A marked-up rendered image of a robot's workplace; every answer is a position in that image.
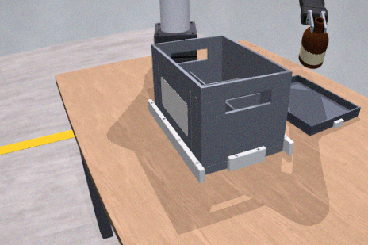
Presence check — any dark grey open-top crate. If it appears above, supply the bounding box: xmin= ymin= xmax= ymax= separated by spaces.
xmin=151 ymin=35 xmax=293 ymax=175

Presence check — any brown bottle with cream label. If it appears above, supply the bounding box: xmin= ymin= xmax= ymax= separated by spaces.
xmin=298 ymin=17 xmax=329 ymax=69

